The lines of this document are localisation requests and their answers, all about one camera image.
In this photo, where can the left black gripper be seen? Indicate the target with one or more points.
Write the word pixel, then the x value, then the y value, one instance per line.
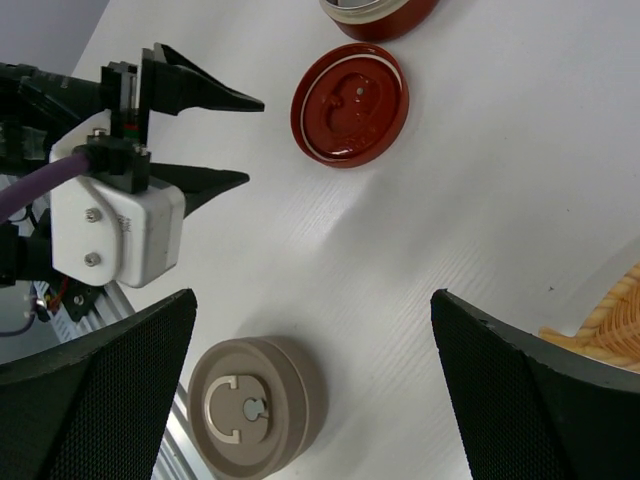
pixel 39 107

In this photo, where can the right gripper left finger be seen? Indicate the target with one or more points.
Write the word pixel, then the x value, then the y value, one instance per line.
pixel 39 399

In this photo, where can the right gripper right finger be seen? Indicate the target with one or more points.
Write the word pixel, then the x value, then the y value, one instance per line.
pixel 527 409

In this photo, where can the brown round lid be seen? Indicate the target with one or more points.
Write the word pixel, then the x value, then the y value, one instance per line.
pixel 247 409

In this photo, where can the red round lid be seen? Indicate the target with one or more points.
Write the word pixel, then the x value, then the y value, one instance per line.
pixel 350 106

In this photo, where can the red-banded steel lunch tin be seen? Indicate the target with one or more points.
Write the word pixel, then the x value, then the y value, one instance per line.
pixel 378 21

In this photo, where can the beige-banded steel lunch tin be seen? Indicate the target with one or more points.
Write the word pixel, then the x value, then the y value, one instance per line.
pixel 310 400

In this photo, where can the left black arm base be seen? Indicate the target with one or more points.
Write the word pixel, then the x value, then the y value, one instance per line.
pixel 79 299

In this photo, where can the orange leaf-shaped woven tray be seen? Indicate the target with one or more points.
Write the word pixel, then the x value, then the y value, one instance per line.
pixel 610 334

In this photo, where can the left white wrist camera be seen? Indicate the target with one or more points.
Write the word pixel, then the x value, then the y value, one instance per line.
pixel 101 234

